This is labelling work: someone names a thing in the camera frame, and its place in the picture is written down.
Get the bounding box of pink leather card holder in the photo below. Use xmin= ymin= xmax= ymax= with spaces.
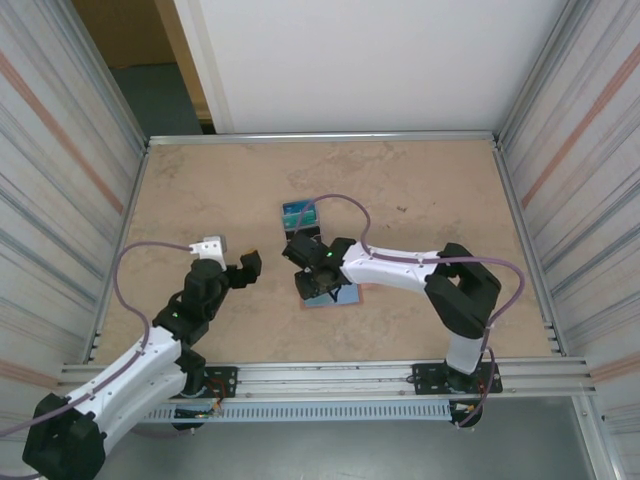
xmin=298 ymin=280 xmax=366 ymax=312

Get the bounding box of blue green card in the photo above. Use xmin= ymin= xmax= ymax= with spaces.
xmin=281 ymin=199 xmax=322 ymax=244

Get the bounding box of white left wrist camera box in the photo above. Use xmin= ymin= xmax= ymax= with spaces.
xmin=188 ymin=234 xmax=230 ymax=265

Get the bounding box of aluminium mounting rail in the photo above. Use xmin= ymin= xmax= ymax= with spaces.
xmin=52 ymin=357 xmax=599 ymax=404

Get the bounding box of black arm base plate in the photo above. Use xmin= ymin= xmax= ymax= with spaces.
xmin=410 ymin=362 xmax=502 ymax=396
xmin=179 ymin=366 xmax=239 ymax=400

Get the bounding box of grey slotted cable duct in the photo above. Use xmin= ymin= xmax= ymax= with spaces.
xmin=142 ymin=402 xmax=454 ymax=425

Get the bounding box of aluminium frame rail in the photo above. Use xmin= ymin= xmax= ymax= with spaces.
xmin=89 ymin=142 xmax=151 ymax=364
xmin=492 ymin=139 xmax=569 ymax=357
xmin=147 ymin=130 xmax=501 ymax=148

